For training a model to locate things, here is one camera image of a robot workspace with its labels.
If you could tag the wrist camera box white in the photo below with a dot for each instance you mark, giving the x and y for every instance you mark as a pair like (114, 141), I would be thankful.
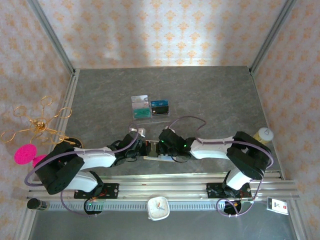
(141, 132)
(166, 128)

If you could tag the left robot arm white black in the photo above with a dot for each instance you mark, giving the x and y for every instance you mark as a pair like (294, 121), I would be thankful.
(95, 158)

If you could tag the aluminium frame side rail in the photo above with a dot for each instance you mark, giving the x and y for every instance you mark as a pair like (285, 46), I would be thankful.
(71, 95)
(298, 225)

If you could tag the white square alarm clock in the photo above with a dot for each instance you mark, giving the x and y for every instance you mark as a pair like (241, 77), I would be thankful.
(158, 208)

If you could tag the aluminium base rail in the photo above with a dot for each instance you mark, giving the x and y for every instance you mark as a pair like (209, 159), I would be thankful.
(162, 187)

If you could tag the teal VIP card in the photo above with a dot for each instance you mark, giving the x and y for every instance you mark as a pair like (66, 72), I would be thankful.
(142, 113)

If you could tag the beige leather card holder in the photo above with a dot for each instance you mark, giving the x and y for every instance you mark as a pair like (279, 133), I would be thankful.
(150, 158)

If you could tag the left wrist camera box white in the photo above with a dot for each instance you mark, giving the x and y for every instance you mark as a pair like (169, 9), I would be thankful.
(141, 132)

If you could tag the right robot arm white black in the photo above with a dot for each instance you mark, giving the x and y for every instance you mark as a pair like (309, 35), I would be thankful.
(212, 150)

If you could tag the light blue plastic card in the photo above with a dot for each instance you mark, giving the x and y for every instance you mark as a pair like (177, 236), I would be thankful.
(166, 158)

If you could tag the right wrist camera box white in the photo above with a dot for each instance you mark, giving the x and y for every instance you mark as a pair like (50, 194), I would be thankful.
(166, 128)

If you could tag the silver VIP card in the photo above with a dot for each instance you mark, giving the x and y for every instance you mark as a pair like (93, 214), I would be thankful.
(139, 98)

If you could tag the white VIP card red print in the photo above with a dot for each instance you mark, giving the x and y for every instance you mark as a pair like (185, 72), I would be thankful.
(140, 105)

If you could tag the blue VIP card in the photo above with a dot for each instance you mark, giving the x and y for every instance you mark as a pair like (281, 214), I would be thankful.
(159, 103)

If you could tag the aluminium frame post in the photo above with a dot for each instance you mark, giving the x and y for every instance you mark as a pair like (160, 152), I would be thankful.
(273, 32)
(50, 32)

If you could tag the clear acrylic card stand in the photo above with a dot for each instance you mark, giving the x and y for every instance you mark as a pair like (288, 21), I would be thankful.
(150, 122)

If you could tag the black card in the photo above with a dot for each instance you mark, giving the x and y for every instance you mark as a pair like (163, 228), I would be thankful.
(160, 111)

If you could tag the pink round fuzzy pad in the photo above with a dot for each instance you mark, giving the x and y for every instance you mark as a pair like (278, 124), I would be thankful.
(38, 160)
(25, 153)

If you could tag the yellow white round jar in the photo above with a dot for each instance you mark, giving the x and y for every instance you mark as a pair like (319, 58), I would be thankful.
(263, 133)

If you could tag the black cylinder bottle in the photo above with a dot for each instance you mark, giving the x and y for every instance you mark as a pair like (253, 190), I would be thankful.
(36, 204)

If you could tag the white tag with red mark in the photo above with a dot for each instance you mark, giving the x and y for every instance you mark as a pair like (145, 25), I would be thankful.
(277, 205)

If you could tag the black round table grommet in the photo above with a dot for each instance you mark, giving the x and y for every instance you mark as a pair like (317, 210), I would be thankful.
(230, 208)
(90, 211)

